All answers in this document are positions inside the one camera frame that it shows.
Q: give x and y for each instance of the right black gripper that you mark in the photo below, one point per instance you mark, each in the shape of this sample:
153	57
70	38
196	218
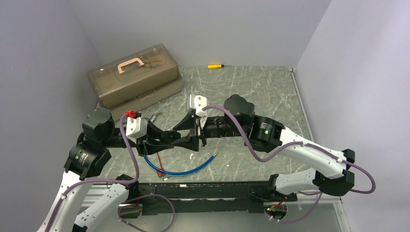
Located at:
191	142

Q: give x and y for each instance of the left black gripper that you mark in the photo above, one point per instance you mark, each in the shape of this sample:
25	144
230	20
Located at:
148	143

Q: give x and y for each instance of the black padlock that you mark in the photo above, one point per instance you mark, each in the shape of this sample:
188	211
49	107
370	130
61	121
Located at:
170	136

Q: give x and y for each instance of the blue cable lock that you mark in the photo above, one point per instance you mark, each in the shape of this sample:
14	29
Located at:
179	159

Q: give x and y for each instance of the silver key bunch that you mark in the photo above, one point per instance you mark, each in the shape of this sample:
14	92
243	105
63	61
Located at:
160	114

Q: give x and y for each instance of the red cable lock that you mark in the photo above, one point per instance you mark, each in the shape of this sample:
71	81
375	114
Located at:
160	174

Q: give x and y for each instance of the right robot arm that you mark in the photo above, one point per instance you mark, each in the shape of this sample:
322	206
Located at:
328	171

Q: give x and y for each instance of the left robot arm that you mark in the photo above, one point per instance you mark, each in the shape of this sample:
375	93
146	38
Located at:
84	165

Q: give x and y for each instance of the brown translucent tool box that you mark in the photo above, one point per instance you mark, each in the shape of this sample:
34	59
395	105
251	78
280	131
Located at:
136	81

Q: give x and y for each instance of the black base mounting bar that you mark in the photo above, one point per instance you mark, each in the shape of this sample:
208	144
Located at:
160	198

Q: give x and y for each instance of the yellow handled screwdriver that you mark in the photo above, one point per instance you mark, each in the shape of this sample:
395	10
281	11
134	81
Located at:
215	66

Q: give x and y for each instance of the aluminium frame rail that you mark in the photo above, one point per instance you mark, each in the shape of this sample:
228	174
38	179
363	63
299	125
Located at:
95	193

